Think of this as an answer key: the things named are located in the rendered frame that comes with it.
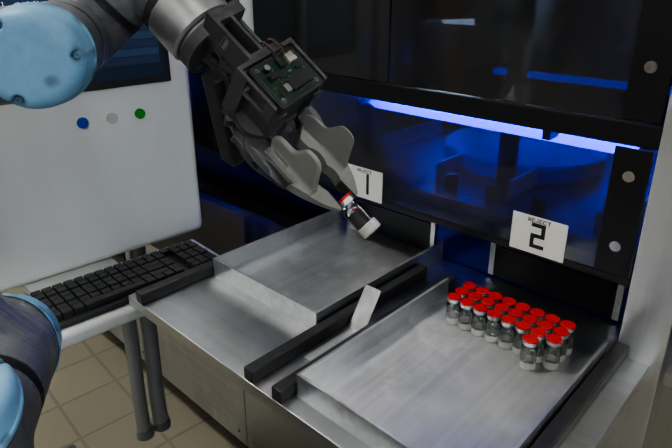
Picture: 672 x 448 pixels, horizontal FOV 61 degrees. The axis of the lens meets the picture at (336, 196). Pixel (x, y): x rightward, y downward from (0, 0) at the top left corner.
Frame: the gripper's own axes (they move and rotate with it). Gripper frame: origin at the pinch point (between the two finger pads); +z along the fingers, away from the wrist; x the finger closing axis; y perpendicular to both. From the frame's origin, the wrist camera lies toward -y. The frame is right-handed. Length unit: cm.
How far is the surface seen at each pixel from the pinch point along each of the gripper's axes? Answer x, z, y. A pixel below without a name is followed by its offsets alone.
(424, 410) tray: 0.4, 26.2, -17.9
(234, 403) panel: 11, 19, -127
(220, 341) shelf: -6.9, 2.9, -37.9
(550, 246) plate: 31.3, 25.3, -13.2
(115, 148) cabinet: 12, -42, -66
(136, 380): -6, -5, -118
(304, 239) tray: 25, -1, -55
